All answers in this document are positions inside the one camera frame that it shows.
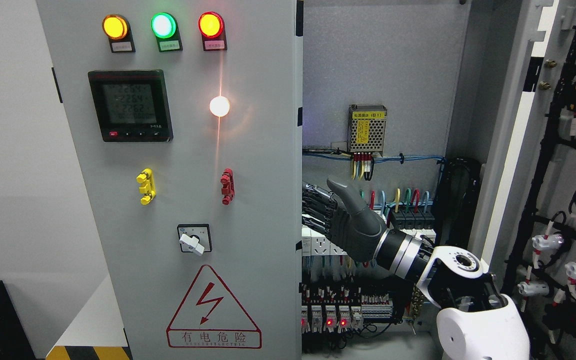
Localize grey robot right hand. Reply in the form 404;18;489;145
302;175;387;262

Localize grey cabinet door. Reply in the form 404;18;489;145
443;0;576;360
37;0;302;360

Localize red indicator light left door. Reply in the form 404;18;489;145
198;11;225;39

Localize green indicator light left door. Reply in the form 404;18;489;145
150;12;178;39

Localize yellow indicator light left door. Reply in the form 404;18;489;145
102;14;130;41

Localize white socket breaker row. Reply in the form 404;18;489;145
301;225;347;256

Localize black surge protector modules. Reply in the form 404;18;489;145
387;210;437;241

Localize lower relay terminal row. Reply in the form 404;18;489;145
299;284;394;334

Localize perforated metal power supply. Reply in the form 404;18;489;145
347;104;387;153

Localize grey electrical cabinet body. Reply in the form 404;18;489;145
298;0;524;360

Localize white glowing indicator light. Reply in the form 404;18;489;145
209;95;231;117

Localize red electric hazard warning sticker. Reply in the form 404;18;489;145
166;264;262;349

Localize black digital power meter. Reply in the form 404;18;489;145
87;69;174;142

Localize black right wire loom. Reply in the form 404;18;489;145
438;158;484;251

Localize red terminal post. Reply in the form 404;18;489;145
220;168;235;206

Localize white rotary selector switch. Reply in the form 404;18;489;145
177;223;213;256

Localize yellow terminal post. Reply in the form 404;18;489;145
135;168;157;206

